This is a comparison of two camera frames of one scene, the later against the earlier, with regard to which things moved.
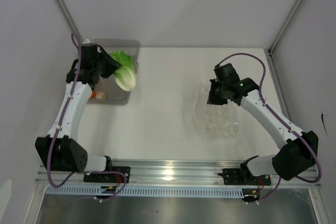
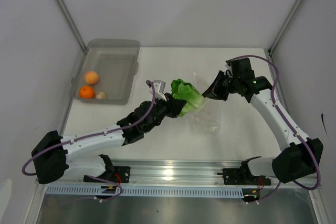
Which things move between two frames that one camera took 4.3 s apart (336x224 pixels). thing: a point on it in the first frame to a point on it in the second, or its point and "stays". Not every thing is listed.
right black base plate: [243, 176] stays
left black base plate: [109, 178] stays
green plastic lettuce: [125, 76] to [187, 92]
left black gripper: [113, 65] to [174, 106]
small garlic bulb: [100, 95] stays
